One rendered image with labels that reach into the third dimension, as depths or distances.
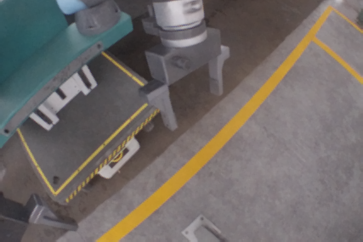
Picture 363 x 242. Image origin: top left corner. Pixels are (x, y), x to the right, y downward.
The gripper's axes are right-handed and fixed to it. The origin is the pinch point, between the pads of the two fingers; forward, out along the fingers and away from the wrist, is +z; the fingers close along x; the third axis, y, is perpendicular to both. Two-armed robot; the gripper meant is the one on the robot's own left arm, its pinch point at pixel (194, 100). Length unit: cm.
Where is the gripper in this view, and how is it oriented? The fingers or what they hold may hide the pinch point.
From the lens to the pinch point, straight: 39.7
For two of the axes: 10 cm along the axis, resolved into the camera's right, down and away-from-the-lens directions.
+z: 1.6, 7.6, 6.2
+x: 7.4, -5.1, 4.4
